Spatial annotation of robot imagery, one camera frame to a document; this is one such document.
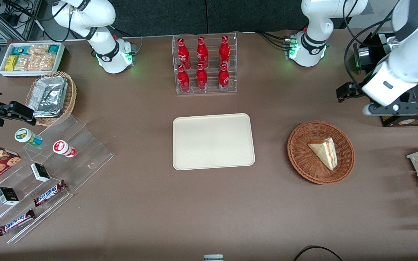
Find triangular sandwich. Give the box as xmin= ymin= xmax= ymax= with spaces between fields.
xmin=308 ymin=137 xmax=339 ymax=171

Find light tan wicker basket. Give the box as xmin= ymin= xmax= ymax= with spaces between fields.
xmin=25 ymin=71 xmax=77 ymax=127

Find brown round wicker basket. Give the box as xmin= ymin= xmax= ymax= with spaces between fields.
xmin=287 ymin=121 xmax=356 ymax=185

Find beige plastic tray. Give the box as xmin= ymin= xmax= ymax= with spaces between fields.
xmin=172 ymin=113 xmax=256 ymax=171

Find green lid yogurt cup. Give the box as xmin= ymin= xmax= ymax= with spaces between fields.
xmin=15 ymin=128 xmax=43 ymax=147

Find silver foil container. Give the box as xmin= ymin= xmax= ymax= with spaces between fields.
xmin=27 ymin=76 xmax=68 ymax=118

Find clear cracker packet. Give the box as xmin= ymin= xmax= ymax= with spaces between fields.
xmin=27 ymin=44 xmax=50 ymax=56
xmin=14 ymin=54 xmax=32 ymax=71
xmin=28 ymin=54 xmax=56 ymax=71

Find yellow snack pack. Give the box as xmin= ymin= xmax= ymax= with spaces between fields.
xmin=5 ymin=55 xmax=19 ymax=72

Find red lid yogurt cup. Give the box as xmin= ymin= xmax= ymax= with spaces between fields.
xmin=53 ymin=140 xmax=77 ymax=158

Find small black box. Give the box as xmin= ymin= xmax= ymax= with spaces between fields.
xmin=30 ymin=163 xmax=51 ymax=182
xmin=0 ymin=187 xmax=20 ymax=206

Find white rectangular snack bin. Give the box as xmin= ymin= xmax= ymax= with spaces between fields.
xmin=0 ymin=42 xmax=66 ymax=78

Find clear acrylic stepped stand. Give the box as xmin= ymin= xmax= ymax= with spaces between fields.
xmin=0 ymin=114 xmax=114 ymax=244

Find brown snickers bar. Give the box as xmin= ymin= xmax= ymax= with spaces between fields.
xmin=0 ymin=209 xmax=36 ymax=237
xmin=33 ymin=179 xmax=68 ymax=207

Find red cola bottle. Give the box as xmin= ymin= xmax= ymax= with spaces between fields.
xmin=196 ymin=63 xmax=208 ymax=91
xmin=196 ymin=36 xmax=209 ymax=69
xmin=218 ymin=63 xmax=230 ymax=92
xmin=177 ymin=38 xmax=191 ymax=70
xmin=219 ymin=35 xmax=231 ymax=68
xmin=177 ymin=65 xmax=190 ymax=92

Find clear acrylic bottle rack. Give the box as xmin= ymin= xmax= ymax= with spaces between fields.
xmin=172 ymin=32 xmax=238 ymax=95

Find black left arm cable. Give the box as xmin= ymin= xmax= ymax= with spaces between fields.
xmin=343 ymin=0 xmax=405 ymax=76

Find aluminium frame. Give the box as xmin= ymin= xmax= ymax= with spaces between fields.
xmin=0 ymin=0 xmax=43 ymax=43

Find black left base cables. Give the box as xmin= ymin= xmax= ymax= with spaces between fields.
xmin=255 ymin=30 xmax=291 ymax=50

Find black base cables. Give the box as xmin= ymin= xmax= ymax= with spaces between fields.
xmin=108 ymin=25 xmax=144 ymax=55
xmin=255 ymin=30 xmax=291 ymax=50

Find black right base cables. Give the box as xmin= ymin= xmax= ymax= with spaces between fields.
xmin=108 ymin=25 xmax=144 ymax=55

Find black floor cable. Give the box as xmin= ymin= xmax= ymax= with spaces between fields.
xmin=292 ymin=245 xmax=344 ymax=261

